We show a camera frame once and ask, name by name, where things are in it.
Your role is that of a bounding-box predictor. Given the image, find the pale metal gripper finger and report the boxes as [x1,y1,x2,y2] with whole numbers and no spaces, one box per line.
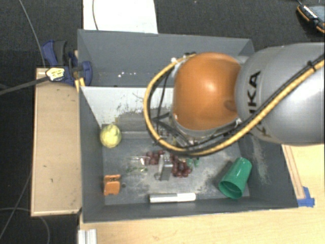
[125,166,149,174]
[130,156,151,166]

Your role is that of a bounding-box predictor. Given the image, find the dark red toy grapes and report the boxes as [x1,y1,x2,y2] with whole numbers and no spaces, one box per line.
[145,149,192,178]

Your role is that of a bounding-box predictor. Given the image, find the white and grey marker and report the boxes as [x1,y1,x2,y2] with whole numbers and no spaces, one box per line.
[148,192,197,204]

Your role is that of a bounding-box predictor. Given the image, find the orange toy block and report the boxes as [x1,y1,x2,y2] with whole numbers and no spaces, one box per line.
[103,174,122,197]

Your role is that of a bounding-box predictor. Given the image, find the yellow-green toy pear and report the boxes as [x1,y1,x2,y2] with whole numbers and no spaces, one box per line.
[99,124,122,149]

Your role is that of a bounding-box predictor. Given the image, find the green plastic cup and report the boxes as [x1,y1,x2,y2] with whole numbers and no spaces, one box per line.
[218,157,253,200]

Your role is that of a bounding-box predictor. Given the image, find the pale wood board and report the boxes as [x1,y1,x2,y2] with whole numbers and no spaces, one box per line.
[30,67,83,217]

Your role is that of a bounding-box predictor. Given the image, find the grey metal bin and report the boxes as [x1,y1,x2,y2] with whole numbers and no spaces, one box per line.
[77,28,299,224]

